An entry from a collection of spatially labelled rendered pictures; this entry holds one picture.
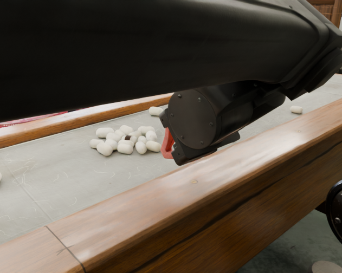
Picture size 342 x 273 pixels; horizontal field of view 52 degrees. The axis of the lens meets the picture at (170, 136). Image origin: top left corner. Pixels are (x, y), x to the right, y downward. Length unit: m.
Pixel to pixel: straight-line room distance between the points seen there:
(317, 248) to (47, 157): 1.30
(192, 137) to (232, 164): 0.27
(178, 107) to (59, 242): 0.21
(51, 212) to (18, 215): 0.04
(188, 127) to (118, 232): 0.17
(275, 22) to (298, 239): 1.56
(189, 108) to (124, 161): 0.35
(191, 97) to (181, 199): 0.21
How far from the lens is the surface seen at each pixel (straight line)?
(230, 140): 0.45
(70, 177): 0.60
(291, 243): 1.70
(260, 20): 0.19
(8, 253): 0.43
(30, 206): 0.55
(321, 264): 0.75
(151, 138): 0.69
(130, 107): 0.88
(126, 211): 0.46
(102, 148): 0.66
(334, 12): 5.07
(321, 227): 1.84
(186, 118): 0.31
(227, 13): 0.16
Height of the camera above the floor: 1.02
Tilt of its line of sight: 22 degrees down
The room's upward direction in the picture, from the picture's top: straight up
